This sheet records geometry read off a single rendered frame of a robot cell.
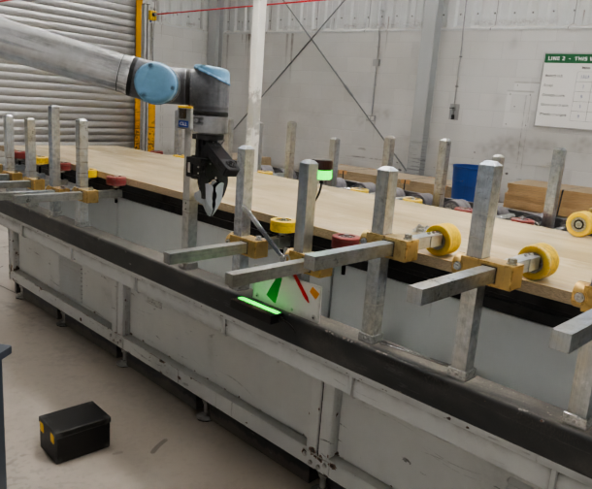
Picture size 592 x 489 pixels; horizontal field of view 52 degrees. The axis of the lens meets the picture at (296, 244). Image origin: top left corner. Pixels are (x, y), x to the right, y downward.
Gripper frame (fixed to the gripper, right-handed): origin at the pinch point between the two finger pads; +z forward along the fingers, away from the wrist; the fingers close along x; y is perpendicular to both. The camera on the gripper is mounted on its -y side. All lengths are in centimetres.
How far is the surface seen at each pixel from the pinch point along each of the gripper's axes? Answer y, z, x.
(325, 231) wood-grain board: -11.2, 6.6, -33.6
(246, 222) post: 5.2, 5.5, -17.1
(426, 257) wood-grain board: -46, 7, -33
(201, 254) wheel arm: 2.1, 11.9, 1.5
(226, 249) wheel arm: 1.8, 11.6, -7.1
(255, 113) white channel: 109, -23, -116
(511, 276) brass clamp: -77, 1, -12
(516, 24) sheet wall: 251, -150, -708
